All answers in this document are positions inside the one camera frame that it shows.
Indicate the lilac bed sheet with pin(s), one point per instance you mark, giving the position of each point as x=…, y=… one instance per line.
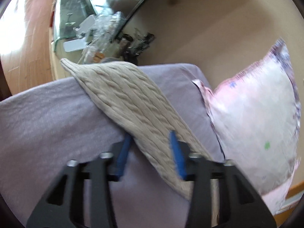
x=44, y=127

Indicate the clear plastic wrap clutter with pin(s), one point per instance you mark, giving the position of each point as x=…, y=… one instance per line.
x=99, y=32

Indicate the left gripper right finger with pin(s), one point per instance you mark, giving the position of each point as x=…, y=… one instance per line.
x=221, y=193

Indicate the wooden nightstand with glass top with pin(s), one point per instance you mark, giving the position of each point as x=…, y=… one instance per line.
x=68, y=14

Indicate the wooden headboard frame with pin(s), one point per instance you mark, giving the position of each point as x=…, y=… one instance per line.
x=292, y=200

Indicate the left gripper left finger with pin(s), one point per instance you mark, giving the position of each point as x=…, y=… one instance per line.
x=62, y=203

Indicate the beige cable-knit sweater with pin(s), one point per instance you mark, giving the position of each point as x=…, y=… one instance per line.
x=135, y=103

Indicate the black devices by wall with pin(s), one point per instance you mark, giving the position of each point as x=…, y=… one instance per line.
x=137, y=47

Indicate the white box on nightstand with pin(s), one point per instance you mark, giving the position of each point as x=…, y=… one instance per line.
x=74, y=45

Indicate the pink floral pillow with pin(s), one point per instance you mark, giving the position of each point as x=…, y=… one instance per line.
x=256, y=117

